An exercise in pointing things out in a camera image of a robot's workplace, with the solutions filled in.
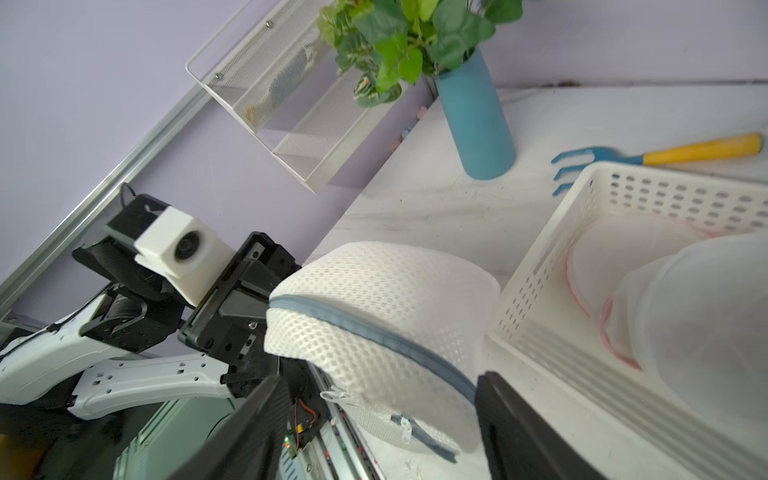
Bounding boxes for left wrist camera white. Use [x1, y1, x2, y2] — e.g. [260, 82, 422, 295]
[105, 194, 235, 307]

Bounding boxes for teal vase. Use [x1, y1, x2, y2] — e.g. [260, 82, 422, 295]
[437, 49, 517, 180]

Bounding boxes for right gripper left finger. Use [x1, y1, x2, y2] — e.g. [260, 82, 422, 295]
[170, 376, 291, 480]

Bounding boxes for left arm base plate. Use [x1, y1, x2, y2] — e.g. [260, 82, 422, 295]
[280, 358, 331, 459]

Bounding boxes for artificial green plant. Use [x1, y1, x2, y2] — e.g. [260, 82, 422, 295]
[316, 0, 524, 108]

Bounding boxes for white mesh wall shelf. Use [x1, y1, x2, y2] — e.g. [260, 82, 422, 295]
[185, 1, 391, 193]

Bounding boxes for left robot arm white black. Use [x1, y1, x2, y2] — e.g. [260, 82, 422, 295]
[1, 232, 298, 425]

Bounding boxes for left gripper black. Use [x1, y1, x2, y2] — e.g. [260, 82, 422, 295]
[178, 232, 300, 384]

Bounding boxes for white plastic basket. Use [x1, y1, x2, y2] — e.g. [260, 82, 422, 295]
[489, 163, 767, 479]

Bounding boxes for blue yellow garden fork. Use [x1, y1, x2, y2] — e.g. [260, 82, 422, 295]
[551, 132, 764, 181]

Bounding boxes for pink trimmed laundry bag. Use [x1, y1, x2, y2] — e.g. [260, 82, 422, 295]
[562, 212, 721, 370]

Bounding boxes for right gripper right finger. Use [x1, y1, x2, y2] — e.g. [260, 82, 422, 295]
[475, 371, 603, 479]

